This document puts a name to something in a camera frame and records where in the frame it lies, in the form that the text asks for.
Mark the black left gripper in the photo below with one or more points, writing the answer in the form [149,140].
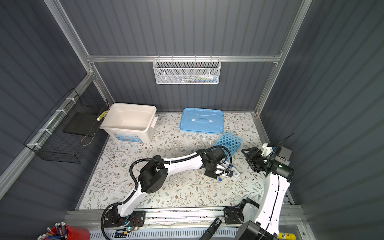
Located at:
[213,175]

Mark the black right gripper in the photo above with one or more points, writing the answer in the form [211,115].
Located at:
[252,156]

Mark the blue test tube rack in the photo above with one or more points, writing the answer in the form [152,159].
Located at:
[230,141]

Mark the small white tube rack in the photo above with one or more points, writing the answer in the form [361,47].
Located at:
[232,172]

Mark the white plastic storage bin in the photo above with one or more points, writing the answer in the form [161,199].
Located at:
[130,122]

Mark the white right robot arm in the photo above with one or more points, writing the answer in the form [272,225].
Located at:
[260,221]

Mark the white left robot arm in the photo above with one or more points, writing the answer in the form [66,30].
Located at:
[149,175]

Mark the blue plastic box lid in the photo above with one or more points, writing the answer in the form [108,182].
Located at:
[202,121]

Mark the black flat device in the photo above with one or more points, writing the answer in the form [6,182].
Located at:
[208,234]

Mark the red cup of pens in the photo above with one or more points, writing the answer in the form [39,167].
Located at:
[62,231]

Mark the white wire mesh basket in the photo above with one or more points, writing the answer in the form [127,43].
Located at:
[188,72]

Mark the black wire wall basket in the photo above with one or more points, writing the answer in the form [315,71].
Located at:
[68,133]

